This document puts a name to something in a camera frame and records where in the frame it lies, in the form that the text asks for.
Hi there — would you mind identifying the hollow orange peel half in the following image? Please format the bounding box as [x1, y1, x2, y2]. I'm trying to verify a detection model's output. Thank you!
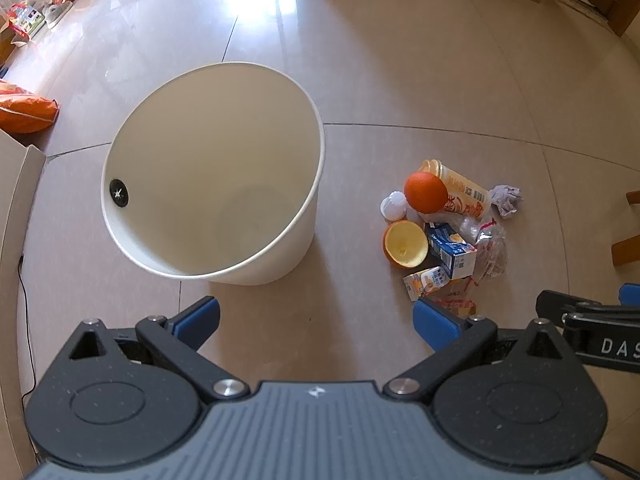
[383, 220, 430, 267]

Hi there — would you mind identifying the orange plastic bag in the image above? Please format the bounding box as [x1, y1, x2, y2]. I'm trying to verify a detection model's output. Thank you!
[0, 79, 60, 135]

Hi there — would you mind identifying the white plastic cup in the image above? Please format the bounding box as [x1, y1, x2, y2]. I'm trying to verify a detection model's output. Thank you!
[380, 191, 409, 222]

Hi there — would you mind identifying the round orange peel half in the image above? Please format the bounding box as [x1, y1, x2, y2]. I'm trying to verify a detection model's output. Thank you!
[404, 171, 448, 216]

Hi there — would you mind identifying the white and grey iron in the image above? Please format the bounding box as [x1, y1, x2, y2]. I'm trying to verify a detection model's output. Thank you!
[44, 3, 74, 29]

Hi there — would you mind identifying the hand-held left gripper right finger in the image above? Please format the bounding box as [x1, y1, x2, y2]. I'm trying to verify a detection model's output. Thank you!
[382, 297, 576, 403]

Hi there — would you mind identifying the black cable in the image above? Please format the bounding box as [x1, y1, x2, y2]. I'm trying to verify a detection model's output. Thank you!
[17, 254, 40, 413]

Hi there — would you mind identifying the red and white wrapper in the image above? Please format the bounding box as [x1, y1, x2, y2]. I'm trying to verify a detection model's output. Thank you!
[434, 291, 479, 319]

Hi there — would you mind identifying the clear plastic bag red print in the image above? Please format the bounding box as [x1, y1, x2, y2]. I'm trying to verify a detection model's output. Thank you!
[459, 214, 509, 292]

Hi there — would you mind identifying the blue and white milk carton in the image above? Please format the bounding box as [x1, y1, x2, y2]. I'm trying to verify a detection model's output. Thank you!
[424, 223, 478, 280]

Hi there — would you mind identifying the grey crumpled paper ball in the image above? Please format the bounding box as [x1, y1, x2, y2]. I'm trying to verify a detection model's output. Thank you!
[488, 184, 524, 219]

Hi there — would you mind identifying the white round trash bin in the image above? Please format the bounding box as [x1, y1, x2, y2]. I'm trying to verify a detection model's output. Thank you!
[100, 61, 326, 286]

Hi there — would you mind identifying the small yellow drink carton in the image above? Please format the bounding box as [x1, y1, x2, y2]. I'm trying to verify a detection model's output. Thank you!
[402, 265, 452, 302]

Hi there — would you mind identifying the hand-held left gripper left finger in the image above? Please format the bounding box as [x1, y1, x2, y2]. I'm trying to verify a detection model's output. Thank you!
[60, 296, 251, 403]

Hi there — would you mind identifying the yellow plastic drink bottle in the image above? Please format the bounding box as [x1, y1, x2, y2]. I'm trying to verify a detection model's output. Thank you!
[419, 159, 494, 221]

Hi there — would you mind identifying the wooden chair leg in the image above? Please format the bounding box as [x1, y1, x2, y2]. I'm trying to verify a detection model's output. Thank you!
[610, 191, 640, 267]

